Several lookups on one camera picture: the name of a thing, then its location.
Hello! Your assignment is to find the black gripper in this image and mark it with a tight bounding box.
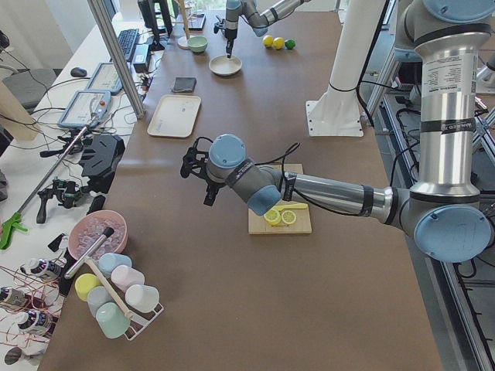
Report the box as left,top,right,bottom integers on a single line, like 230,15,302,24
226,29,237,58
180,137,220,206

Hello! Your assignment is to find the cream round plate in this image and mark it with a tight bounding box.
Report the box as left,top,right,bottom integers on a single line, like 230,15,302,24
209,55,243,77

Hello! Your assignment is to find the cream rabbit tray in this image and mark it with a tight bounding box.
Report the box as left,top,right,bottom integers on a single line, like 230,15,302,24
147,94,201,138

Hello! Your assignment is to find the mint green bowl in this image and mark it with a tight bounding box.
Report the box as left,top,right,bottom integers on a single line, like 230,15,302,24
187,36,208,53

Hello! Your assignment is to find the yellow lemon far from lime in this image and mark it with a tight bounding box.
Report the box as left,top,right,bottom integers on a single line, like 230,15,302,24
262,35,274,48

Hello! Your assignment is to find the round wooden stand base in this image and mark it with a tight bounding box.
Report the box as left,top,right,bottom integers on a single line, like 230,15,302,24
177,36,189,49

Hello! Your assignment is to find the yellow lemon near lime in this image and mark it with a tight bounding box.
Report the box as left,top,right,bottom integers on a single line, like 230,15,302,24
271,37,285,49

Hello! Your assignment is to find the bamboo cutting board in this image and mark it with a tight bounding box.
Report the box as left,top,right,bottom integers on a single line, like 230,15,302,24
247,163,313,236

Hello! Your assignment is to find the green lime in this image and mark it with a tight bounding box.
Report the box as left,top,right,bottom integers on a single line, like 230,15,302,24
285,39,296,50

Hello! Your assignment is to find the lemon slice upper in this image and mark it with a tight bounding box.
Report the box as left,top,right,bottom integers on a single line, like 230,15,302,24
264,208,282,226

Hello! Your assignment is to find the lemon slice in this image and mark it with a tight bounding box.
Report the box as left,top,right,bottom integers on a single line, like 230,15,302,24
264,208,282,226
281,209,297,226

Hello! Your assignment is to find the grey folded cloth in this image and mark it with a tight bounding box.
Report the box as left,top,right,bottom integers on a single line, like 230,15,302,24
172,77,196,93

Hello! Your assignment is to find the yellow plastic knife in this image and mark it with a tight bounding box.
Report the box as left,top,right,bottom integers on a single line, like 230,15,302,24
273,203,309,212

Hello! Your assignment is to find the lemon slice lower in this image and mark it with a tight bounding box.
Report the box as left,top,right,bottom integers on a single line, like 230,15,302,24
281,209,297,226

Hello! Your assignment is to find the black keyboard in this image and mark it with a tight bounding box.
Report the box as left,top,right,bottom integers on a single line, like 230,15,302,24
118,29,139,62

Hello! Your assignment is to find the metal muddler black tip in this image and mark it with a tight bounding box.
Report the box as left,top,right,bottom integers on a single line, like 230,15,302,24
63,227,114,280

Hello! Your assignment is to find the pink cup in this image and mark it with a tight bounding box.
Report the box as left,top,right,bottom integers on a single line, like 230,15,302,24
111,264,145,292

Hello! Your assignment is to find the blue cup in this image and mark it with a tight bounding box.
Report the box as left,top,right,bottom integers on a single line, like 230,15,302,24
97,253,132,277

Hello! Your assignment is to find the white cup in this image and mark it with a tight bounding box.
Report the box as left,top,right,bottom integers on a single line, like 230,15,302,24
125,284,159,313

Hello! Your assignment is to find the far teach pendant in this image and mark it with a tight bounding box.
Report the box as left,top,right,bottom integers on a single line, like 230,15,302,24
85,63,123,95

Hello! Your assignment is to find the teach pendant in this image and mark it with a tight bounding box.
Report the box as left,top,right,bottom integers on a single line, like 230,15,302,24
85,63,123,95
57,90,111,128

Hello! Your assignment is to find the pink bowl with ice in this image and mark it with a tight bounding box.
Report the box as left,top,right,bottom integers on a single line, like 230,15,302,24
68,210,128,260

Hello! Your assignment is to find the white cup rack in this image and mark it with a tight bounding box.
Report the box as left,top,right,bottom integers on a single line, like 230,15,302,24
84,257,165,342

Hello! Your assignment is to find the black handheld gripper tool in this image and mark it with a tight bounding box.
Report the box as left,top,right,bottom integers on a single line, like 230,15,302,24
36,178,90,224

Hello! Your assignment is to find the grey cup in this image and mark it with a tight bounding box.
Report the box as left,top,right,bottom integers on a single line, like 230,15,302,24
87,286,113,318

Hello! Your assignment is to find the yellow cup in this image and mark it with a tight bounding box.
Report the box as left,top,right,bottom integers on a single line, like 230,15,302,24
75,273,102,301

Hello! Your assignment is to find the black computer mouse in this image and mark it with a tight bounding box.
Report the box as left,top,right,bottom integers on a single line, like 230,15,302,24
70,67,87,77

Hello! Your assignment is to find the near teach pendant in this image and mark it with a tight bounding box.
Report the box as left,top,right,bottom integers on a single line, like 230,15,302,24
57,90,111,128

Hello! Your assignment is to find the mint cup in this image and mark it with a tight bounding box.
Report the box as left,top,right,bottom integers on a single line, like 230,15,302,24
95,302,131,339

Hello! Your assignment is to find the aluminium frame post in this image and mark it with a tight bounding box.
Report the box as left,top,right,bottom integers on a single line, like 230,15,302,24
87,0,145,119

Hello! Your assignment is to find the black plastic bracket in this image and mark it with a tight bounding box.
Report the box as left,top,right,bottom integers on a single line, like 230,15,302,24
79,134,125,193

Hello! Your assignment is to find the green handled reach grabber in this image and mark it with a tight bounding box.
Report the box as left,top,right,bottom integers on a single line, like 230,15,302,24
1,108,100,250

